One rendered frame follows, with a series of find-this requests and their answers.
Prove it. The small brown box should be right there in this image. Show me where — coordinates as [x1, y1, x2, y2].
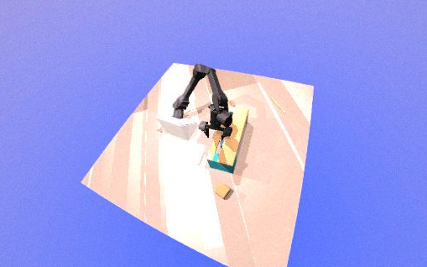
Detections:
[214, 182, 231, 199]

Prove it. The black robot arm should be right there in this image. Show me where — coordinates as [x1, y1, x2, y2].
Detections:
[171, 63, 232, 127]

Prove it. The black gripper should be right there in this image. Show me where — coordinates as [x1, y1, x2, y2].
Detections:
[198, 119, 232, 141]

